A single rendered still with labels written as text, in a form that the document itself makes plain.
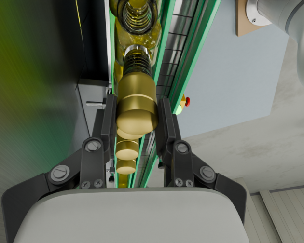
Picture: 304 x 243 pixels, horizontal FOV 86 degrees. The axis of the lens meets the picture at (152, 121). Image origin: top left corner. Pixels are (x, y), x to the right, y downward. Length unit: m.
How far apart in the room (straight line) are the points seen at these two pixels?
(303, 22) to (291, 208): 7.18
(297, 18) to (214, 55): 0.34
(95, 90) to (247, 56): 0.72
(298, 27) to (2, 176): 0.66
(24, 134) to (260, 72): 1.01
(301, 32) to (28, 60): 0.59
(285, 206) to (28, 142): 7.50
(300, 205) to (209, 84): 6.96
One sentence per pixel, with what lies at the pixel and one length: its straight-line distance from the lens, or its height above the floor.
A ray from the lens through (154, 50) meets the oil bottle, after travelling 0.21.
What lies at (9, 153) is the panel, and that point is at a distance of 0.22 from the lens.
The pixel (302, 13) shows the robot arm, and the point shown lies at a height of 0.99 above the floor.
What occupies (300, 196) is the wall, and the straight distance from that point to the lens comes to 7.74.
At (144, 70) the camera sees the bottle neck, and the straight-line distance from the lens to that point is 0.16.
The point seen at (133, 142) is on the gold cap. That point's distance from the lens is 0.24.
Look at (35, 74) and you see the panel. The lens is 0.26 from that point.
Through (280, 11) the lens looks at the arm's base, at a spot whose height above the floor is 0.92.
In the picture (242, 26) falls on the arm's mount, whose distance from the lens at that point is 0.82.
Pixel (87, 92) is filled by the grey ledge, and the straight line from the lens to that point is 0.54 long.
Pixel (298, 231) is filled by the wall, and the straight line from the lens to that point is 7.51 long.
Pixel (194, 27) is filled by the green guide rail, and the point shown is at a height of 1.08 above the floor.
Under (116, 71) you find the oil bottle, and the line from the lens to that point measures 0.24.
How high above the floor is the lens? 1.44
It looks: 39 degrees down
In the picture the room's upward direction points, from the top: 175 degrees clockwise
